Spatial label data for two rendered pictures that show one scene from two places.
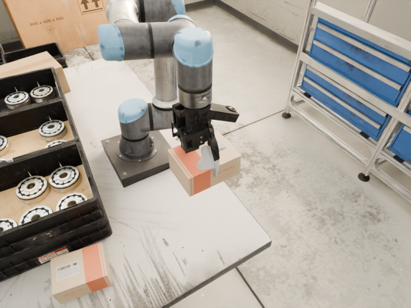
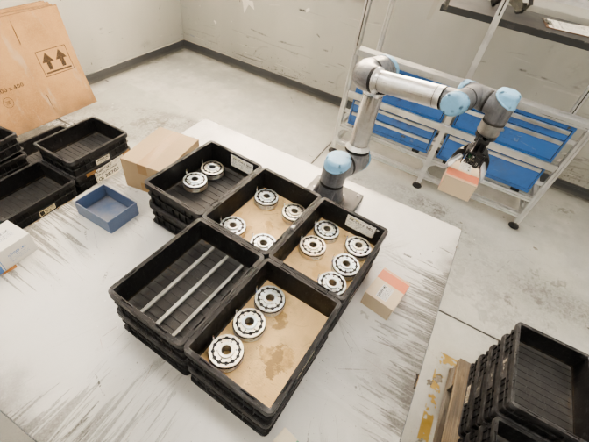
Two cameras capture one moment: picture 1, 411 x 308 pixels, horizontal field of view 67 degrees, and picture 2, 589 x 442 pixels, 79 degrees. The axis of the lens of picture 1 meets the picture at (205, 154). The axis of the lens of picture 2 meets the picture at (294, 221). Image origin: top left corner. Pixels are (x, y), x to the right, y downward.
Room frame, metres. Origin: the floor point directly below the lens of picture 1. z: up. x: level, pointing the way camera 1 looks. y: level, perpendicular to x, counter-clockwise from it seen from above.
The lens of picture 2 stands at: (0.00, 1.22, 1.89)
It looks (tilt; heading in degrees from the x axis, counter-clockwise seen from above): 45 degrees down; 323
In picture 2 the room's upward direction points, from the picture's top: 10 degrees clockwise
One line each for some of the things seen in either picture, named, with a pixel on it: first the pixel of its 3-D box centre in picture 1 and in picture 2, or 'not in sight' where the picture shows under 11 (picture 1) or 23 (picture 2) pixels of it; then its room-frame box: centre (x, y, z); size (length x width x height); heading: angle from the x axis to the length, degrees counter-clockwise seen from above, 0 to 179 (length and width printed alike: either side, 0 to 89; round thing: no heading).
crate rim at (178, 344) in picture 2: not in sight; (191, 274); (0.69, 1.07, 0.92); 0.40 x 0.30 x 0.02; 118
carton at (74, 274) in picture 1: (81, 272); (385, 293); (0.42, 0.40, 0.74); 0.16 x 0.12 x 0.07; 112
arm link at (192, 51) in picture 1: (193, 59); (500, 106); (0.58, 0.02, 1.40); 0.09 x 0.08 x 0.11; 14
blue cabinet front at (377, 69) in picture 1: (347, 78); (396, 107); (1.78, -0.93, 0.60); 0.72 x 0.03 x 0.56; 31
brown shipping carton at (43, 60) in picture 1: (32, 80); (163, 161); (1.48, 0.95, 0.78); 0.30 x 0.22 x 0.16; 130
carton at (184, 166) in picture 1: (203, 162); (460, 177); (0.59, 0.00, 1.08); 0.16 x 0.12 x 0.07; 121
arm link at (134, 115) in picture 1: (135, 117); (337, 167); (0.99, 0.29, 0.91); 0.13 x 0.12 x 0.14; 104
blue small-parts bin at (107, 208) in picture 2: not in sight; (107, 208); (1.30, 1.24, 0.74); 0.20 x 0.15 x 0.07; 30
